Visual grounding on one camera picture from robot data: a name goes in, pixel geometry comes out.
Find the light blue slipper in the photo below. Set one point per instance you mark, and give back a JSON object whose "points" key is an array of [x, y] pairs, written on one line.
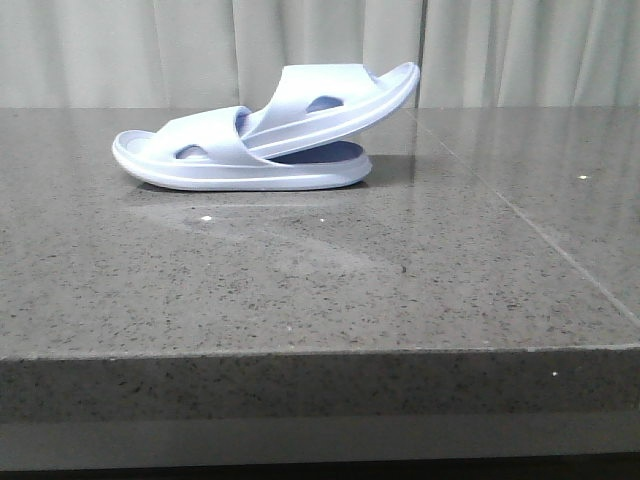
{"points": [[204, 152], [317, 104]]}

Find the pale green curtain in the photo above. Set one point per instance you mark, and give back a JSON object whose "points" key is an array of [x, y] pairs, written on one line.
{"points": [[218, 53]]}

